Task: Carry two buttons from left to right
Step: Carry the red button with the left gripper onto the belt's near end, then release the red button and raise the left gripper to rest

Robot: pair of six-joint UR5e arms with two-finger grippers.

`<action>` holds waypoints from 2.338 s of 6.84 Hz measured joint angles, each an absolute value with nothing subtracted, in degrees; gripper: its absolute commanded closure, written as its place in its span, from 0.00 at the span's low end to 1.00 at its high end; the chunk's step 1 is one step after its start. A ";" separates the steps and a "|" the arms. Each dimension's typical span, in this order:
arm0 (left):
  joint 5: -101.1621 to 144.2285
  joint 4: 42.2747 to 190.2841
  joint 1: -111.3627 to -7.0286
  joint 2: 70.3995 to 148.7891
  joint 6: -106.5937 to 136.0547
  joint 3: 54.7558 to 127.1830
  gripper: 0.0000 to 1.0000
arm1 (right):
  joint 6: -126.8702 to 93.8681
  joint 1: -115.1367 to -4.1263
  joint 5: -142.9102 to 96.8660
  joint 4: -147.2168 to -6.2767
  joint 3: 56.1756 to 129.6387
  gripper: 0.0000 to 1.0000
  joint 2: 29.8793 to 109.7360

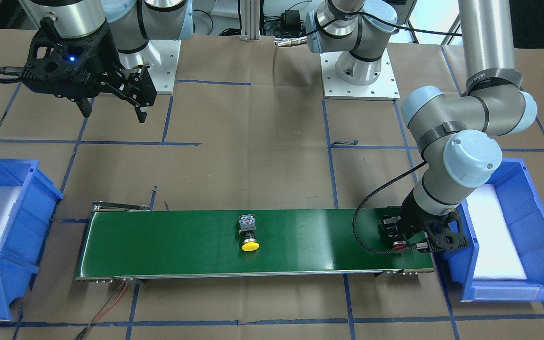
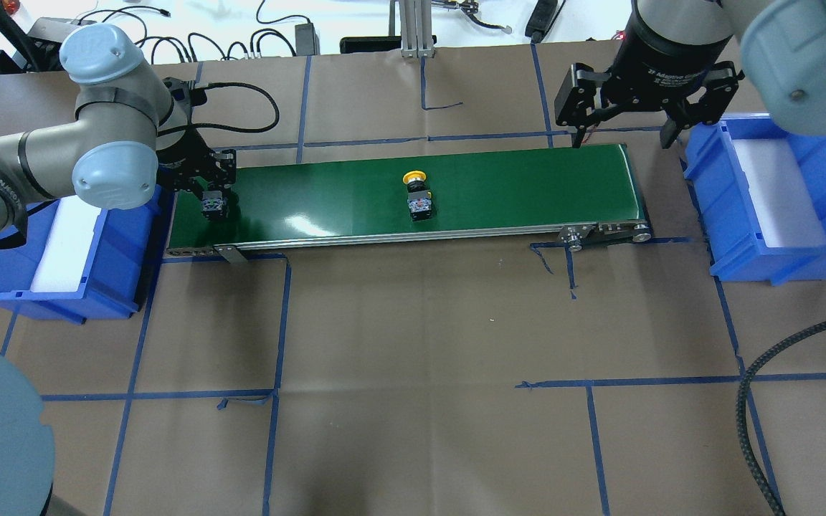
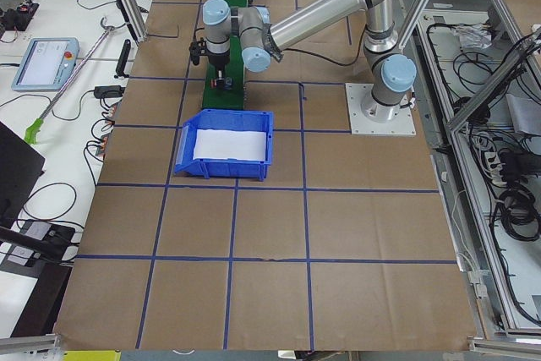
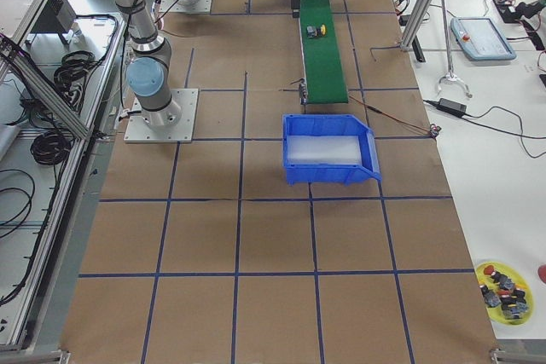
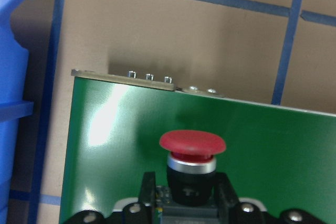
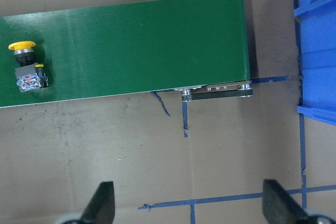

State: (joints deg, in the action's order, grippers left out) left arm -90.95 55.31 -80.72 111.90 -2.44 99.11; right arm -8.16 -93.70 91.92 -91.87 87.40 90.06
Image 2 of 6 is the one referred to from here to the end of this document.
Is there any aluminium profile post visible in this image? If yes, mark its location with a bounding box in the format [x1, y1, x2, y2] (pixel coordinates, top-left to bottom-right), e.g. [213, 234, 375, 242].
[394, 1, 435, 59]

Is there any black power adapter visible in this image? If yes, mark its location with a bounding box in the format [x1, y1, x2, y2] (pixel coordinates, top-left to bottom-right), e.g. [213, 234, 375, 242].
[294, 22, 321, 56]

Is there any black braided cable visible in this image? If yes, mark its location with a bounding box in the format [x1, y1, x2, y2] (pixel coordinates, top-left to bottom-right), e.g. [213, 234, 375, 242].
[736, 305, 826, 516]

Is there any left white foam pad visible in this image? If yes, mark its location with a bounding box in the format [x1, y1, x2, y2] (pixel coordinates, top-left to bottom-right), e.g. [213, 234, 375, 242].
[29, 196, 105, 294]

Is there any right blue bin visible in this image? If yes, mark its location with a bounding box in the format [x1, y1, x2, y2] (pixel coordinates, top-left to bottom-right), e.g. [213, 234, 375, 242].
[685, 114, 826, 285]

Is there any black cable bundle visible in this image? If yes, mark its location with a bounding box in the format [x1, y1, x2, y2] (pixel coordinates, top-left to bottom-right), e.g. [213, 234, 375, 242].
[69, 0, 299, 69]

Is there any blue bin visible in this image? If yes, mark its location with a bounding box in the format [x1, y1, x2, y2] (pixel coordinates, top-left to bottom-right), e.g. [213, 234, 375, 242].
[685, 114, 826, 285]
[0, 188, 163, 324]

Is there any green conveyor belt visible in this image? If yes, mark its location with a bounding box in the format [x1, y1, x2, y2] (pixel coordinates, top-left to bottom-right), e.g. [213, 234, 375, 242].
[166, 144, 653, 258]

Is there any left blue bin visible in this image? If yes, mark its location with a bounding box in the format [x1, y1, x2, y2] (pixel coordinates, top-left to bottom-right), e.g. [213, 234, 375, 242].
[0, 188, 163, 324]

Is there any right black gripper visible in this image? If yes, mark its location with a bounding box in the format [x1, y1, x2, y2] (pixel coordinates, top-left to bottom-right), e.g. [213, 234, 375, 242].
[554, 14, 744, 149]

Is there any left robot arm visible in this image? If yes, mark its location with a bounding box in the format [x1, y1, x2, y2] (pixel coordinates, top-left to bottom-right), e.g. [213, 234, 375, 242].
[0, 24, 219, 239]

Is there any red push button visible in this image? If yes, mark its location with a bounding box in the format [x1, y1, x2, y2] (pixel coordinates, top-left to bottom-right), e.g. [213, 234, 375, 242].
[199, 189, 229, 221]

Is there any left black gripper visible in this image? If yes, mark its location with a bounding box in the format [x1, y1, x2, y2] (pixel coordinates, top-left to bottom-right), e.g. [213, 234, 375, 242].
[155, 77, 238, 205]

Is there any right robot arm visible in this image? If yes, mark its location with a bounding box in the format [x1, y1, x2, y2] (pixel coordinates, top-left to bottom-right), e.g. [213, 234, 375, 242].
[554, 1, 826, 148]

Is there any black flat box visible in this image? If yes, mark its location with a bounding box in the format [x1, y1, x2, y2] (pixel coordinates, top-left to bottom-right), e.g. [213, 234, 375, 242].
[340, 35, 402, 54]

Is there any yellow push button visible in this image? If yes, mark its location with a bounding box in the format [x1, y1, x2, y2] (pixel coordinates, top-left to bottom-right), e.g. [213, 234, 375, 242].
[402, 170, 435, 222]

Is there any right white foam pad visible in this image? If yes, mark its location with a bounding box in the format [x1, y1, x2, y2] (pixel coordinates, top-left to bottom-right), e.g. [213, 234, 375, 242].
[732, 138, 826, 248]

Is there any black handheld device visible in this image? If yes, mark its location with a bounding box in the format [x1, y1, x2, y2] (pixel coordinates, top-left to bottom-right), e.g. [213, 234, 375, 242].
[524, 0, 565, 44]

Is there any white foam pad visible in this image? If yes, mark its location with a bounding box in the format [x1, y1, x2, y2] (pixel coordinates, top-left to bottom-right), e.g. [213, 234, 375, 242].
[29, 196, 105, 294]
[732, 138, 826, 248]

